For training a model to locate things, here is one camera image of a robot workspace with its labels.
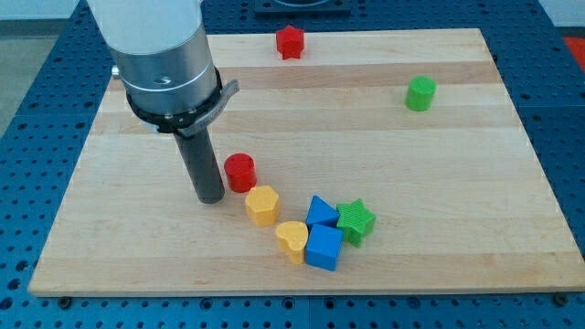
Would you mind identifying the black mounting plate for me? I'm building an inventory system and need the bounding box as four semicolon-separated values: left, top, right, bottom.
252;0;352;15

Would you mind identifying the green star block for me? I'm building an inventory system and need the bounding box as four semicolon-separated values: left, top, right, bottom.
336;198;377;248

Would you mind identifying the wooden board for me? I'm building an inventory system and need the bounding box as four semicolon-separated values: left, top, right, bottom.
28;29;584;297

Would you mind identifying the blue cube block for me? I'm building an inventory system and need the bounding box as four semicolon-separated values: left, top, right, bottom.
305;224;343;271

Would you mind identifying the red star block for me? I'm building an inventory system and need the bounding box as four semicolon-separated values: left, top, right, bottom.
275;25;304;60

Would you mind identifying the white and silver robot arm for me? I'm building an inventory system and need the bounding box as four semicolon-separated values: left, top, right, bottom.
88;0;225;204

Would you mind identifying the yellow hexagon block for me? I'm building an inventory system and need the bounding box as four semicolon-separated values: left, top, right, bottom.
245;186;281;227

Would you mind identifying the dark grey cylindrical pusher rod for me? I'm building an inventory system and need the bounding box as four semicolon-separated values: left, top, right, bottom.
175;129;225;204

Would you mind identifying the blue triangle block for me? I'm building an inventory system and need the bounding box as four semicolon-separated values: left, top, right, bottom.
305;195;340;228

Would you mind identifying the yellow heart block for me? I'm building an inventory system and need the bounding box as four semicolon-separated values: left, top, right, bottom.
275;221;309;264

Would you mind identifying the black clamp ring with lever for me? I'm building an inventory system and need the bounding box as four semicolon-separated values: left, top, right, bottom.
124;66;240;139

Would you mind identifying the green cylinder block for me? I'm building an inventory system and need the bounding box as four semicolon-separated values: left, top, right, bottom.
405;76;437;111

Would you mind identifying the red cylinder block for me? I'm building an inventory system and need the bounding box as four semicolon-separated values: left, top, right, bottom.
224;154;257;193

